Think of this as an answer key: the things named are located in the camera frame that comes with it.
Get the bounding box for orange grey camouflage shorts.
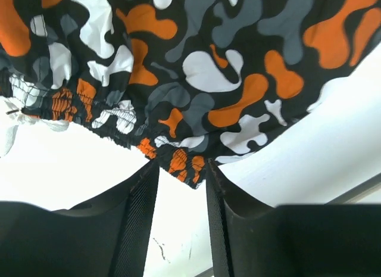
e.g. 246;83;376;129
1;0;380;188

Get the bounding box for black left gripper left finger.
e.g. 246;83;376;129
1;161;159;276

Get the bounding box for aluminium table edge rail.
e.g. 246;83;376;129
327;173;380;204

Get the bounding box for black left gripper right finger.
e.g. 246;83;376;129
206;161;380;276

